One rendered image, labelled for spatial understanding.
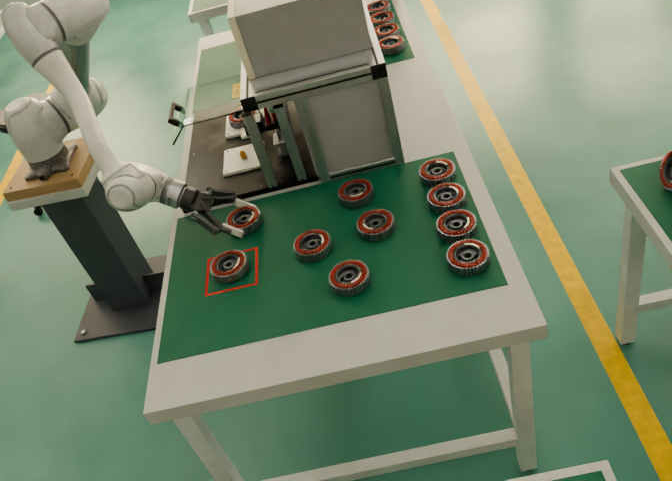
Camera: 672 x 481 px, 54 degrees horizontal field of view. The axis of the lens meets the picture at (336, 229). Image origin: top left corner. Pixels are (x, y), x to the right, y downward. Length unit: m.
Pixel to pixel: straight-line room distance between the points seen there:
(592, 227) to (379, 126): 1.22
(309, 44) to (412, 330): 0.91
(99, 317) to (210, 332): 1.47
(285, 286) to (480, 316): 0.55
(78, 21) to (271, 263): 0.95
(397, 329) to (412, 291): 0.13
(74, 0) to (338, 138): 0.90
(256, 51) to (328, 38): 0.22
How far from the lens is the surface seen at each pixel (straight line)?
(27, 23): 2.22
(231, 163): 2.37
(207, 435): 1.93
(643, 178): 2.04
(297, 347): 1.72
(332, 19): 2.03
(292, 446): 2.47
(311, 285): 1.84
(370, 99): 2.05
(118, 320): 3.19
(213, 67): 3.16
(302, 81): 2.00
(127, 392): 2.90
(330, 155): 2.14
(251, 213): 2.12
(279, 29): 2.04
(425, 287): 1.76
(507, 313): 1.68
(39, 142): 2.73
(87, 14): 2.26
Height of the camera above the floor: 2.03
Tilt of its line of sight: 40 degrees down
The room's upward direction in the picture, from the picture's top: 17 degrees counter-clockwise
